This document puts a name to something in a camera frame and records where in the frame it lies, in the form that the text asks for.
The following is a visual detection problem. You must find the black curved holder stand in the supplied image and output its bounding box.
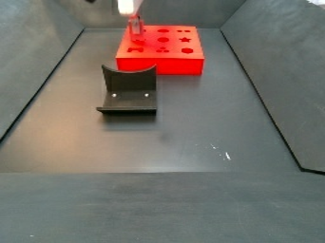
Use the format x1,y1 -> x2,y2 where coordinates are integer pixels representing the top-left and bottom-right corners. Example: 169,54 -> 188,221
96,65 -> 157,114

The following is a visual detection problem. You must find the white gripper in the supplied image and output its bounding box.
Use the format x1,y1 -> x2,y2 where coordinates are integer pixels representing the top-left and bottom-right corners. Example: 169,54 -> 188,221
112,0 -> 143,34

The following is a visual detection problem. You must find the red shape-sorter block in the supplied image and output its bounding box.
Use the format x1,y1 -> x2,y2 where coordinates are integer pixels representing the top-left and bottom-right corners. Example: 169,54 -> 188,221
115,26 -> 204,75

